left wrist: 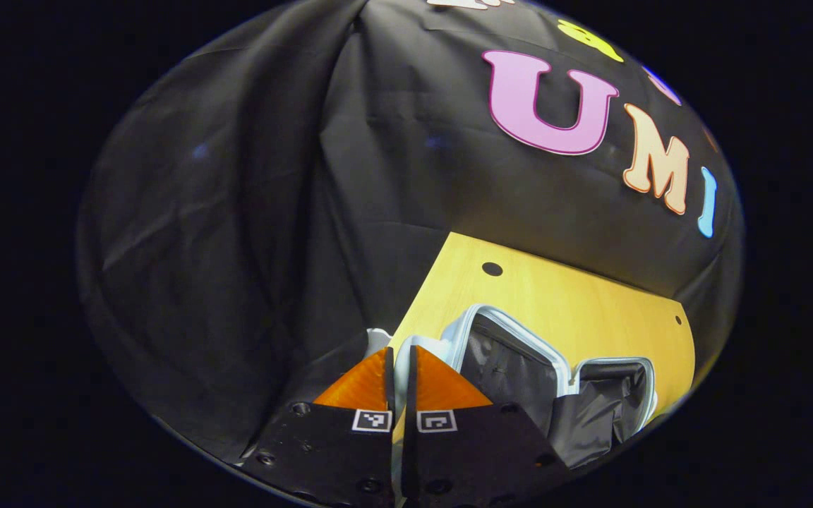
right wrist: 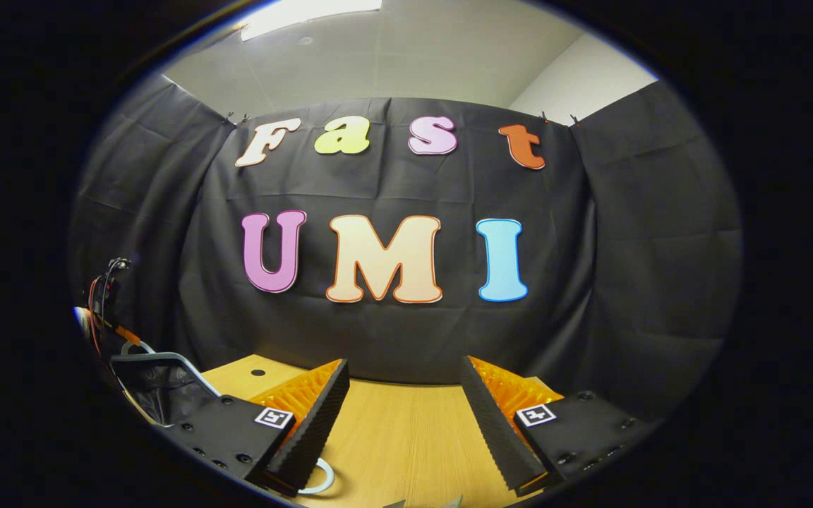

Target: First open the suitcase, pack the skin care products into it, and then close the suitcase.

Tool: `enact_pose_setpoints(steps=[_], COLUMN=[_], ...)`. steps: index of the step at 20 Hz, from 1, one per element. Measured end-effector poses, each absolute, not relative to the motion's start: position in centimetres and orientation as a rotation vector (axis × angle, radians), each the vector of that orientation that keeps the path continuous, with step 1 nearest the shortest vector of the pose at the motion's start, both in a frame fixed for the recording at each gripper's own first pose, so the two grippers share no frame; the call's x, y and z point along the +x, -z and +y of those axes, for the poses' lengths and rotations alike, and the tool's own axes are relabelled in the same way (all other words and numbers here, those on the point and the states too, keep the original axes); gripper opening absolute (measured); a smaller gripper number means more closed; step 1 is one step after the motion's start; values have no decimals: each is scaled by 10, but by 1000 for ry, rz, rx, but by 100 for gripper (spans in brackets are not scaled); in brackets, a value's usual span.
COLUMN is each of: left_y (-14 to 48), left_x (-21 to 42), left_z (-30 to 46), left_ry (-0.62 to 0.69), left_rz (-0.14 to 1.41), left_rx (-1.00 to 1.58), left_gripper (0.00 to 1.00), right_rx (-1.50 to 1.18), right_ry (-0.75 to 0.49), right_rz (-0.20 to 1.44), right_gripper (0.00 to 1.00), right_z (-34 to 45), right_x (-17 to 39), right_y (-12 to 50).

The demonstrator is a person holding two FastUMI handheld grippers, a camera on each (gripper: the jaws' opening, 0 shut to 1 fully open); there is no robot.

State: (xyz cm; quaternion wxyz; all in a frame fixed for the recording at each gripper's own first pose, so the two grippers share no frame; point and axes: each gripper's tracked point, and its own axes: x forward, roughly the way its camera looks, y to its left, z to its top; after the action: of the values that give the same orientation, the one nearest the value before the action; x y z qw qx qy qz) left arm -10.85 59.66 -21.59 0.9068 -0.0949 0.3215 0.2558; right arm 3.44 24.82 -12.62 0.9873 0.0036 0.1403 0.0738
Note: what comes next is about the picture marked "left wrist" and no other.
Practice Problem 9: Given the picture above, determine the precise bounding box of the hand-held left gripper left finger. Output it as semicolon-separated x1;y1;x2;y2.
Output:
243;346;397;508

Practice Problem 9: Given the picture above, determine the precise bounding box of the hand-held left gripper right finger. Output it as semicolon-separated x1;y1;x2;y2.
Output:
402;344;571;508

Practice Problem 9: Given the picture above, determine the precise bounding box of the light blue suitcase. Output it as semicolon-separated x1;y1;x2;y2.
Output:
366;303;659;470

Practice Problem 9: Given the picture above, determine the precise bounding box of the black backdrop cloth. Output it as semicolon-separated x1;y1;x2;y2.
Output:
75;0;745;466

